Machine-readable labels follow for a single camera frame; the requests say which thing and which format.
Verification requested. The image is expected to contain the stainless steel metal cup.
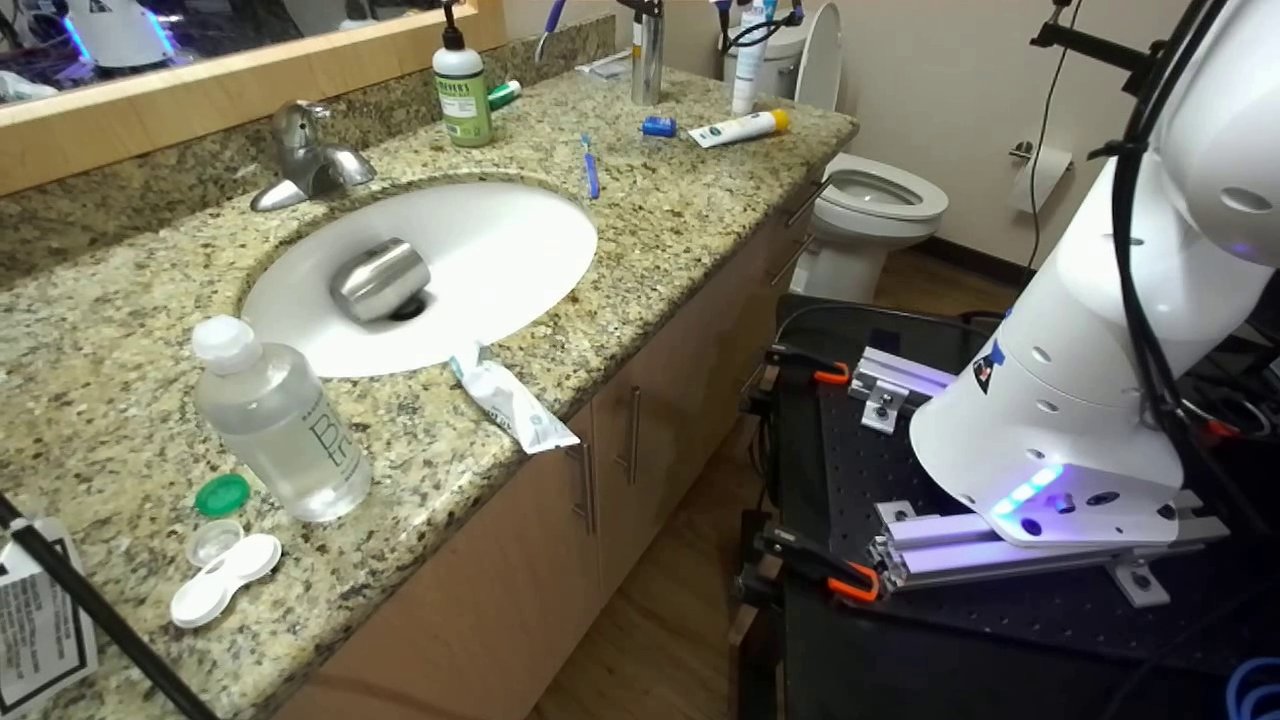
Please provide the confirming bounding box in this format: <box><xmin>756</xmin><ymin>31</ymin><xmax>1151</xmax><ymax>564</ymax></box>
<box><xmin>329</xmin><ymin>234</ymin><xmax>431</xmax><ymax>322</ymax></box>

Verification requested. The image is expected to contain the chrome sink faucet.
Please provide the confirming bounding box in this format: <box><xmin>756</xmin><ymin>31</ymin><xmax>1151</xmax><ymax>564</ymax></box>
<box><xmin>254</xmin><ymin>98</ymin><xmax>377</xmax><ymax>213</ymax></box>

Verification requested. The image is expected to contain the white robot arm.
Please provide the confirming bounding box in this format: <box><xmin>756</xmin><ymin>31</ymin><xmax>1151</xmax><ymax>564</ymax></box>
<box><xmin>907</xmin><ymin>0</ymin><xmax>1280</xmax><ymax>538</ymax></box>

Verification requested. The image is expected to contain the white oval sink basin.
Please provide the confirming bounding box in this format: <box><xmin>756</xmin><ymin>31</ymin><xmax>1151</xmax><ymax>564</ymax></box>
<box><xmin>242</xmin><ymin>181</ymin><xmax>595</xmax><ymax>379</ymax></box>

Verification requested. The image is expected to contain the beige vanity cabinet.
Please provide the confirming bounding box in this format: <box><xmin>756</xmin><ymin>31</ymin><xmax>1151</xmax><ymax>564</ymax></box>
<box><xmin>282</xmin><ymin>136</ymin><xmax>836</xmax><ymax>720</ymax></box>

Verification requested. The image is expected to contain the white toothpaste tube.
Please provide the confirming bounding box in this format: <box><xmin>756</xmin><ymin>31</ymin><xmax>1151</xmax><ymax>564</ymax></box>
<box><xmin>449</xmin><ymin>344</ymin><xmax>580</xmax><ymax>457</ymax></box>

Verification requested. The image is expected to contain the blue toothbrush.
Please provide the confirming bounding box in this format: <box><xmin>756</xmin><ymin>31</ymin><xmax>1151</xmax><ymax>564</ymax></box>
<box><xmin>575</xmin><ymin>131</ymin><xmax>599</xmax><ymax>198</ymax></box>

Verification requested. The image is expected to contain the small blue cap container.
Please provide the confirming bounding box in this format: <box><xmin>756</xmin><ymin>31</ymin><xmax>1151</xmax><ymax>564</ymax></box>
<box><xmin>641</xmin><ymin>117</ymin><xmax>679</xmax><ymax>139</ymax></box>

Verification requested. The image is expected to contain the white tube yellow cap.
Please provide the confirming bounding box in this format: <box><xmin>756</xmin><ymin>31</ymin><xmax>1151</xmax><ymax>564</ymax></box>
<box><xmin>690</xmin><ymin>108</ymin><xmax>794</xmax><ymax>147</ymax></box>

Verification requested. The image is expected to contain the white toilet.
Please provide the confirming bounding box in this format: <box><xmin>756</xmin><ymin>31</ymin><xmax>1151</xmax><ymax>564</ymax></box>
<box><xmin>756</xmin><ymin>0</ymin><xmax>949</xmax><ymax>305</ymax></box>

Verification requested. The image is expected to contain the clear plastic wrapper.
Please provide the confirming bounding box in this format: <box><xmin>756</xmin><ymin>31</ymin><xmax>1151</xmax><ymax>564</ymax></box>
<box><xmin>575</xmin><ymin>48</ymin><xmax>637</xmax><ymax>80</ymax></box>

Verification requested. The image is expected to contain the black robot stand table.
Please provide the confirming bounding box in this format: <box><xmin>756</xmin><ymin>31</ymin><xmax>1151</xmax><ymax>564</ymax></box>
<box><xmin>733</xmin><ymin>294</ymin><xmax>1280</xmax><ymax>720</ymax></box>

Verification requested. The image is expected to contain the green soap pump bottle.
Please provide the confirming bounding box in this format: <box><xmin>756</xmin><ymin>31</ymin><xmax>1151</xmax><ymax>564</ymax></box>
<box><xmin>431</xmin><ymin>3</ymin><xmax>498</xmax><ymax>147</ymax></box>

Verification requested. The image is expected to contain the tall white tube bottle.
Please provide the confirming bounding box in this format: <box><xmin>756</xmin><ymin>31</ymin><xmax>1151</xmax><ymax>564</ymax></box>
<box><xmin>726</xmin><ymin>0</ymin><xmax>774</xmax><ymax>117</ymax></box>

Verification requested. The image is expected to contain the clear plastic liquid bottle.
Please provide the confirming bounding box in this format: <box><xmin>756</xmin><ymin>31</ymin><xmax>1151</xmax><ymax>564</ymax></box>
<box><xmin>187</xmin><ymin>316</ymin><xmax>374</xmax><ymax>525</ymax></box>

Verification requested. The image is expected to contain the green cap small container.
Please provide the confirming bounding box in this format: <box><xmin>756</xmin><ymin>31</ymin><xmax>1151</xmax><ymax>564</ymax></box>
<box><xmin>187</xmin><ymin>471</ymin><xmax>254</xmax><ymax>566</ymax></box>

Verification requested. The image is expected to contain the toilet paper roll holder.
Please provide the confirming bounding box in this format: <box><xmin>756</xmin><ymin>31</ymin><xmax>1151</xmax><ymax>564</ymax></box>
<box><xmin>1013</xmin><ymin>139</ymin><xmax>1074</xmax><ymax>217</ymax></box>

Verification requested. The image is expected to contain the white contact lens case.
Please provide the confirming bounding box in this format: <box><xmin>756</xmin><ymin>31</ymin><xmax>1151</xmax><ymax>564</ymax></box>
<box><xmin>167</xmin><ymin>531</ymin><xmax>286</xmax><ymax>626</ymax></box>

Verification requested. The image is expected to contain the wooden framed mirror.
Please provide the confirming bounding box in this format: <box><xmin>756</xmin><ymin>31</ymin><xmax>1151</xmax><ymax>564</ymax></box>
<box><xmin>0</xmin><ymin>6</ymin><xmax>443</xmax><ymax>197</ymax></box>

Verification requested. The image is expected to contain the black tripod leg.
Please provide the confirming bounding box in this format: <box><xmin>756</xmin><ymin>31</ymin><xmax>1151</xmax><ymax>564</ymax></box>
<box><xmin>0</xmin><ymin>491</ymin><xmax>217</xmax><ymax>720</ymax></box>

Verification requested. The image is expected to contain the white printed cardboard box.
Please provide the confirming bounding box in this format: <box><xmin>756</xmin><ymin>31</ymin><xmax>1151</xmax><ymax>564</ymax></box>
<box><xmin>0</xmin><ymin>538</ymin><xmax>99</xmax><ymax>720</ymax></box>

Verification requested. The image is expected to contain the black power cable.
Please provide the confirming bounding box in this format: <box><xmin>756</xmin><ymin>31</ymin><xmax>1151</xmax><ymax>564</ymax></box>
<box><xmin>1111</xmin><ymin>0</ymin><xmax>1280</xmax><ymax>535</ymax></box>

